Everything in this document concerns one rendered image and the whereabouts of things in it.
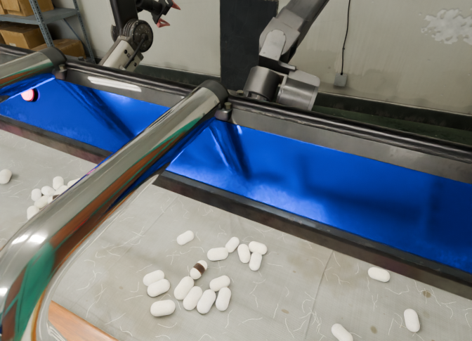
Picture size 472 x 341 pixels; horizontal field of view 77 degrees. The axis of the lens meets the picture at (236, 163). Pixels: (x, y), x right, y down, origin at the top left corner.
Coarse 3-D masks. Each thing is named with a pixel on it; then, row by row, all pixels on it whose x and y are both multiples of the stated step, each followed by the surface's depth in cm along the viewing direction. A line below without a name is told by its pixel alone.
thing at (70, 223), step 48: (48, 48) 24; (0, 96) 21; (192, 96) 18; (144, 144) 14; (96, 192) 12; (48, 240) 10; (0, 288) 9; (48, 288) 10; (0, 336) 9; (48, 336) 11
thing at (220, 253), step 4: (216, 248) 52; (220, 248) 52; (224, 248) 52; (208, 252) 51; (212, 252) 51; (216, 252) 51; (220, 252) 51; (224, 252) 51; (208, 256) 51; (212, 256) 51; (216, 256) 51; (220, 256) 51; (224, 256) 51; (212, 260) 51
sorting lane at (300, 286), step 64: (0, 192) 65; (128, 256) 53; (192, 256) 53; (320, 256) 53; (128, 320) 44; (192, 320) 44; (256, 320) 44; (320, 320) 44; (384, 320) 44; (448, 320) 44
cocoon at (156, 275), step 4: (152, 272) 48; (156, 272) 48; (160, 272) 48; (148, 276) 48; (152, 276) 48; (156, 276) 48; (160, 276) 48; (144, 280) 48; (148, 280) 47; (152, 280) 48; (156, 280) 48; (148, 284) 47
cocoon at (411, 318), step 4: (404, 312) 44; (408, 312) 44; (412, 312) 44; (416, 312) 44; (408, 316) 43; (412, 316) 43; (416, 316) 43; (408, 320) 43; (412, 320) 43; (416, 320) 43; (408, 324) 43; (412, 324) 42; (416, 324) 42; (408, 328) 43; (412, 328) 42; (416, 328) 42
